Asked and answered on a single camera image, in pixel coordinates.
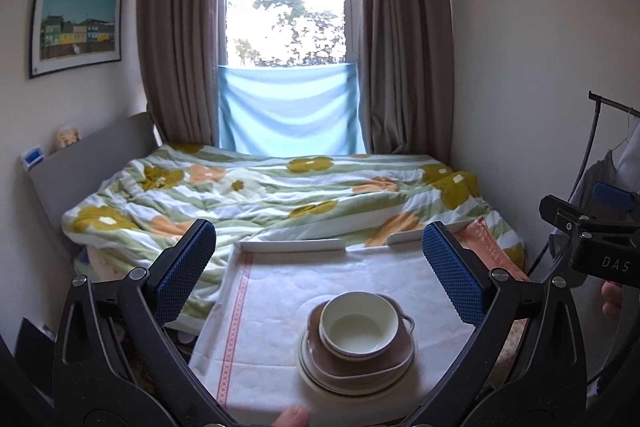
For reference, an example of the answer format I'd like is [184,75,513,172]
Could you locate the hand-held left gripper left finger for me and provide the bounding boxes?
[52,218,236,427]

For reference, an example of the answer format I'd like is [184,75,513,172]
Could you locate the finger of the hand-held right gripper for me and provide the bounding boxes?
[592,183,640,212]
[539,194,608,239]

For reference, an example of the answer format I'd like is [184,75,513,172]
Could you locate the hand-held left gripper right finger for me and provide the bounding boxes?
[405,221,588,427]

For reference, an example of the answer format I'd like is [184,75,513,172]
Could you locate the pink square dish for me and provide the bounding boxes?
[306,294,417,381]

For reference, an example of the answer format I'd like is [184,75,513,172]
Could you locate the cream bowl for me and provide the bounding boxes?
[319,291,396,356]

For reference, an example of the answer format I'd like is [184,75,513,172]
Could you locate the yellow plate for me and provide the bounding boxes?
[298,337,416,397]

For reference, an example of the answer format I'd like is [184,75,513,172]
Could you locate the person's right hand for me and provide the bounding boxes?
[601,281,627,321]

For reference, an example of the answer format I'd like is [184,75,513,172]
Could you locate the person's left hand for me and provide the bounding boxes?
[276,406,311,427]

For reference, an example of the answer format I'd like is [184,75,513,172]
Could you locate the grey hanging garment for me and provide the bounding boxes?
[550,149,640,249]

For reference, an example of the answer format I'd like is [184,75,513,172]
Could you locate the peach towel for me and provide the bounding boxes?
[457,217,531,284]

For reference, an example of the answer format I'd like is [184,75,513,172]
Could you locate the black clothes rack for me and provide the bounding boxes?
[530,91,640,269]

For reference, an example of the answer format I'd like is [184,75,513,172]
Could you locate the white tablecloth with orange stripe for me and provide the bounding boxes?
[189,247,482,414]

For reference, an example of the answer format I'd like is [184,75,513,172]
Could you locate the floral blanket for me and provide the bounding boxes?
[61,143,526,324]

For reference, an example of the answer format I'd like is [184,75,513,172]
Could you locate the grey bed headboard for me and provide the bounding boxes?
[27,112,167,249]

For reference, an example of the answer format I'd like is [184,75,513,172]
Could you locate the small plush toy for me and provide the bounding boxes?
[56,125,82,150]

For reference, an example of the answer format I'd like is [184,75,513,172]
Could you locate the blue and white box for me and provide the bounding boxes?
[21,147,47,170]

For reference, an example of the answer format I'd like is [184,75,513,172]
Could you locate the light blue cloth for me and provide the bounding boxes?
[216,62,369,156]

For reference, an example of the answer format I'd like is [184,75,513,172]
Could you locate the brown curtain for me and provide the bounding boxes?
[136,0,227,148]
[357,0,456,168]

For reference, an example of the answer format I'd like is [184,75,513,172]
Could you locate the framed picture of houses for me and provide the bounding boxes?
[29,0,123,80]

